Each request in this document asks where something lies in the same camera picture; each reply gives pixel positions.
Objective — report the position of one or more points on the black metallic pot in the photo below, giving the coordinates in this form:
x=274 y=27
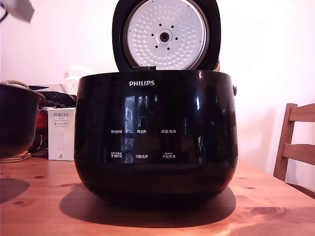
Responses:
x=17 y=120

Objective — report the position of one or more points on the black Philips rice cooker body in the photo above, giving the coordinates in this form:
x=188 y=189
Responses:
x=157 y=147

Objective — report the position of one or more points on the black rice cooker lid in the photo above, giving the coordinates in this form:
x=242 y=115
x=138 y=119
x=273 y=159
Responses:
x=165 y=34

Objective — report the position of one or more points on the white plastic container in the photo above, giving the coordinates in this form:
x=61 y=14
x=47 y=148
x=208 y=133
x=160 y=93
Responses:
x=73 y=73

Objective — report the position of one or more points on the white Porlex box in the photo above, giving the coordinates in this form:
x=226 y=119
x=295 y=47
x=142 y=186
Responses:
x=61 y=132

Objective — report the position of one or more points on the dark dotted patterned cloth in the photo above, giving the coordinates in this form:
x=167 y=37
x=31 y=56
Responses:
x=59 y=98

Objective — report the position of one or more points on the red crinkled pouch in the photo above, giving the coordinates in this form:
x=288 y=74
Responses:
x=42 y=127

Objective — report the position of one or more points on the wooden chair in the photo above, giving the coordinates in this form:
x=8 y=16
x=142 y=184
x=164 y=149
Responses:
x=295 y=150

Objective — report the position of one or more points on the woven wicker basket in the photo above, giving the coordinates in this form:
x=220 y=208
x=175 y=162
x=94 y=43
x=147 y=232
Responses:
x=17 y=157

